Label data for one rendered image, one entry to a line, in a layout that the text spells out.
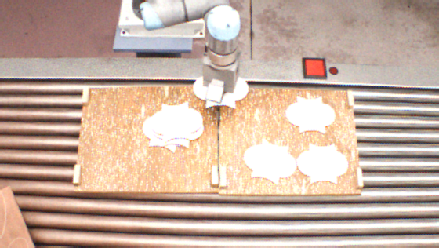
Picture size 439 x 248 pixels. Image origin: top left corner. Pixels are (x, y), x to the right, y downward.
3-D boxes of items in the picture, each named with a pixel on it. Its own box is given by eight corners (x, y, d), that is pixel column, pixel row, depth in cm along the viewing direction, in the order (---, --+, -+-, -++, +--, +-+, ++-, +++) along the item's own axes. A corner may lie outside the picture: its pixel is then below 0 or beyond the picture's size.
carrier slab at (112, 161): (85, 90, 176) (85, 87, 175) (216, 89, 178) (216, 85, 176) (74, 192, 159) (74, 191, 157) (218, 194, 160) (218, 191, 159)
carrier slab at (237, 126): (219, 89, 178) (219, 87, 176) (349, 93, 178) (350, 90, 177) (219, 195, 160) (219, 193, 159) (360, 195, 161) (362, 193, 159)
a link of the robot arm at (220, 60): (233, 59, 141) (201, 51, 141) (232, 70, 144) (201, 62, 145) (241, 36, 144) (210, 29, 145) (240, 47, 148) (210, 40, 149)
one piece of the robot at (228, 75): (194, 70, 141) (195, 105, 155) (230, 78, 140) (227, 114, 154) (208, 34, 147) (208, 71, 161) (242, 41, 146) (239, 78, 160)
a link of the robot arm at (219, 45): (234, -1, 136) (244, 24, 132) (233, 27, 146) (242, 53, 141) (203, 5, 135) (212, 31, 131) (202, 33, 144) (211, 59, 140)
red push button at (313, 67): (304, 62, 185) (304, 59, 183) (322, 63, 185) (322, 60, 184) (306, 77, 182) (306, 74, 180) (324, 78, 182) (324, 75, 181)
